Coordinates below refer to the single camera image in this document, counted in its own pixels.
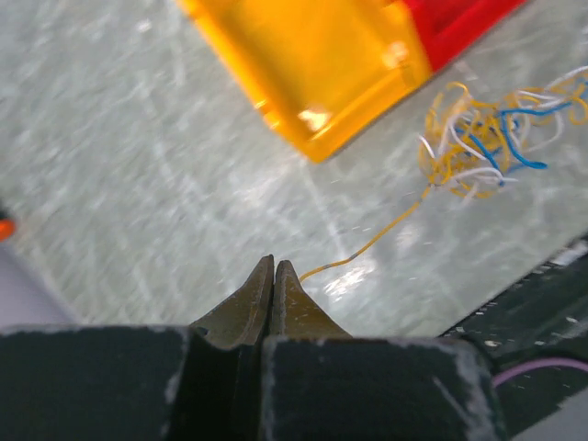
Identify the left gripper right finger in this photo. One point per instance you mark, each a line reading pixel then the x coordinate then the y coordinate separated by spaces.
pixel 295 314

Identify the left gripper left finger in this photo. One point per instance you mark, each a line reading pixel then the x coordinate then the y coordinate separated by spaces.
pixel 240 320

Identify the yellow plastic bin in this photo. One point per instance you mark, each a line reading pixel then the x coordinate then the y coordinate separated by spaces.
pixel 318 72

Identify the black orange marker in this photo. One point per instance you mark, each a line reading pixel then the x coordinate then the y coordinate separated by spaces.
pixel 8 225

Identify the red plastic bin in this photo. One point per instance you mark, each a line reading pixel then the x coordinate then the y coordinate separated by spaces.
pixel 446 28

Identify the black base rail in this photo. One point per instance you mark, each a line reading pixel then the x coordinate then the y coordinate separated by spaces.
pixel 542 315

